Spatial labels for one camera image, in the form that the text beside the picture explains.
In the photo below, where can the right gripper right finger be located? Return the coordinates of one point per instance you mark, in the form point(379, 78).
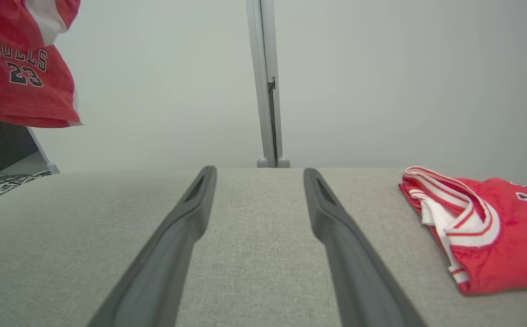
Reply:
point(359, 272)

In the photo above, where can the black equipment box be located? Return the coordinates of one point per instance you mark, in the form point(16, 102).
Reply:
point(4, 143)

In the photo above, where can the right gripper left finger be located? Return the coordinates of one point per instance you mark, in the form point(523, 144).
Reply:
point(163, 254)

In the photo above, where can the white slanted stand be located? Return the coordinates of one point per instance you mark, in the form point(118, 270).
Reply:
point(44, 154)

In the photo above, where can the grey partition post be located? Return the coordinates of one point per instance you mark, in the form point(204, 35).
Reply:
point(258, 68)
point(278, 118)

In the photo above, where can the red basketball shorts white stripe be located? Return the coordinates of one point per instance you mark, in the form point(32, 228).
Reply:
point(18, 91)

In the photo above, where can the red basketball jersey white trim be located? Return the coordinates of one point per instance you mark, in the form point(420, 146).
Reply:
point(509, 236)

